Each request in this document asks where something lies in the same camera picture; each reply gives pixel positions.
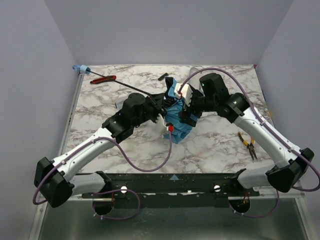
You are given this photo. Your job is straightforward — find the blue folding umbrella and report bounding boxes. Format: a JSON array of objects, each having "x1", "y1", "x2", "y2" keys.
[{"x1": 72, "y1": 64, "x2": 198, "y2": 145}]

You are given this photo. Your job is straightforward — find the lilac umbrella case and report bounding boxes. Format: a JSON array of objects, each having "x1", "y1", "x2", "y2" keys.
[{"x1": 189, "y1": 67, "x2": 199, "y2": 77}]

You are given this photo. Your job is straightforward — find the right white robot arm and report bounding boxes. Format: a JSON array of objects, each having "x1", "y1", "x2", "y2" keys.
[{"x1": 174, "y1": 73, "x2": 314, "y2": 193}]

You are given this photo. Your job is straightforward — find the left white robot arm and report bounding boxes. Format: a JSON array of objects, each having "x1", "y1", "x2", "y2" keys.
[{"x1": 34, "y1": 92, "x2": 166, "y2": 208}]

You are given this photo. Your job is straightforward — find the small black stick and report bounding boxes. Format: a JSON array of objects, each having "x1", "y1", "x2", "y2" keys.
[{"x1": 158, "y1": 72, "x2": 169, "y2": 81}]

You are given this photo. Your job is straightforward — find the clear plastic screw box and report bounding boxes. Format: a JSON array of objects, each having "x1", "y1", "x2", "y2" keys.
[{"x1": 115, "y1": 101, "x2": 124, "y2": 109}]

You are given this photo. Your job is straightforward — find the red black utility knife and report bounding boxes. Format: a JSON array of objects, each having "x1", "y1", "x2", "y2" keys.
[{"x1": 90, "y1": 75, "x2": 117, "y2": 85}]

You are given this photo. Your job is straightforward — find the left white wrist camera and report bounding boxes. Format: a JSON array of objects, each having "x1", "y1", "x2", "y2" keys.
[{"x1": 155, "y1": 113, "x2": 174, "y2": 135}]

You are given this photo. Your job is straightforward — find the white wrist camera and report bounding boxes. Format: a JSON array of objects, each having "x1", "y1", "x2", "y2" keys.
[
  {"x1": 155, "y1": 113, "x2": 174, "y2": 135},
  {"x1": 174, "y1": 83, "x2": 193, "y2": 107}
]

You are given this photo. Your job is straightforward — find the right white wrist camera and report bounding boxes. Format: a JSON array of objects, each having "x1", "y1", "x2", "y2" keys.
[{"x1": 174, "y1": 83, "x2": 193, "y2": 107}]

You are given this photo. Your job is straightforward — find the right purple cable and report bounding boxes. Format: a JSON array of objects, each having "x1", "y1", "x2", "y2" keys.
[{"x1": 179, "y1": 67, "x2": 320, "y2": 219}]

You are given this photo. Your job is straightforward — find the yellow handled pliers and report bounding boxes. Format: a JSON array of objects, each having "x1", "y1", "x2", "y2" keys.
[{"x1": 237, "y1": 131, "x2": 258, "y2": 160}]

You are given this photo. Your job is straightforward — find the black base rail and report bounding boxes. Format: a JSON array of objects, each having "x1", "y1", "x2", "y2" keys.
[{"x1": 81, "y1": 173, "x2": 259, "y2": 208}]

